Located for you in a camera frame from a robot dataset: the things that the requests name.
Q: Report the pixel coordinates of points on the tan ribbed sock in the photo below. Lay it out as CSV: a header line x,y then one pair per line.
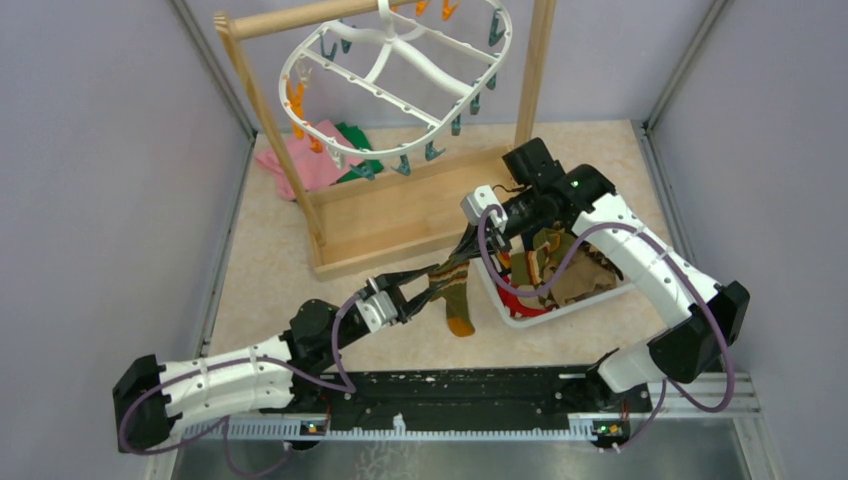
x,y
586,275

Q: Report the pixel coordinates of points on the wooden hanger rack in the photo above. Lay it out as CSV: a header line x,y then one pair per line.
x,y
413,208

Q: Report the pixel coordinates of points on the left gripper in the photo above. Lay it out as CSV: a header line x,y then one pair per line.
x,y
391,282

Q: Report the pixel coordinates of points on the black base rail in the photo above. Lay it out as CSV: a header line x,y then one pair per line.
x,y
498,402

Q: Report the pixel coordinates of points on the white plastic laundry basket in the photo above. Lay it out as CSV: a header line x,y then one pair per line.
x,y
533,264

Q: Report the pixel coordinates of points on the red white striped sock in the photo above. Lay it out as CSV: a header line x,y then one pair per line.
x,y
517,306

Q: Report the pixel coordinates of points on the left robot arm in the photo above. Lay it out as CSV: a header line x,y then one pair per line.
x,y
155,400

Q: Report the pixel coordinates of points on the green cloth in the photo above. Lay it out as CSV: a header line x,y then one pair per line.
x,y
367,168

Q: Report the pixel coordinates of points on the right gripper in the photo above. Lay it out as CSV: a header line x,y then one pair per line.
x,y
469,246

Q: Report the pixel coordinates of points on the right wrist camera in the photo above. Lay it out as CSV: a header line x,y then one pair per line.
x,y
483,204

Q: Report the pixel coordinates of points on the argyle brown sock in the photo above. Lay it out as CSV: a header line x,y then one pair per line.
x,y
546,301

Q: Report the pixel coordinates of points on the olive striped sock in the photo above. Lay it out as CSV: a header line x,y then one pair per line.
x,y
451,279

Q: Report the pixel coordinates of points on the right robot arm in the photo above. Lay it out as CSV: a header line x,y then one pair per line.
x,y
703,317

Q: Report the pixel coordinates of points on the pink cloth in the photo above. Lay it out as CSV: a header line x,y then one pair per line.
x,y
315,170

